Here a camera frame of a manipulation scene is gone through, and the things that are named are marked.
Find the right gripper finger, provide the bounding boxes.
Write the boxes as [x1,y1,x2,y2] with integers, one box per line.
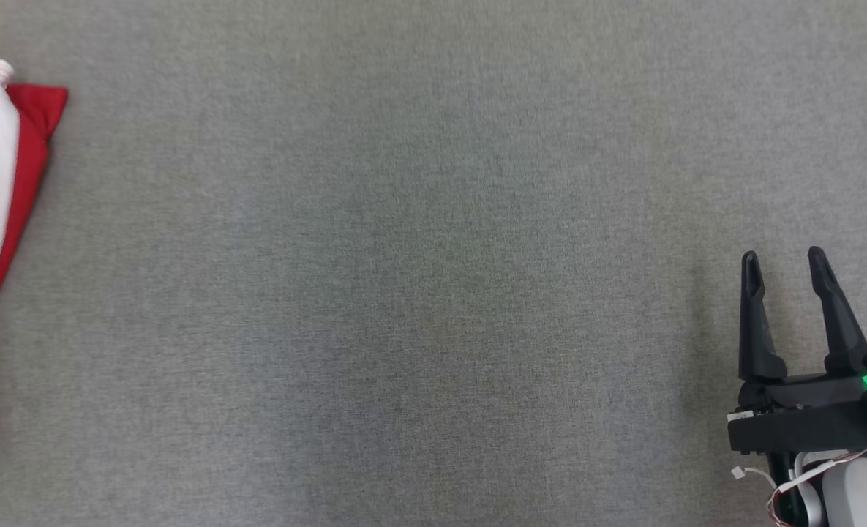
[808,247,867,376]
[739,251,787,382]

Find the thin white wire bundle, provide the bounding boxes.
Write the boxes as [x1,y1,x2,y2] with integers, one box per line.
[731,450,867,527]

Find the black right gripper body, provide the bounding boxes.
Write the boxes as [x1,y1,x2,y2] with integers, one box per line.
[727,370,867,455]

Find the red shorts white side stripes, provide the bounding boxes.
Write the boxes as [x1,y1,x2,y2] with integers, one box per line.
[0,60,69,327]

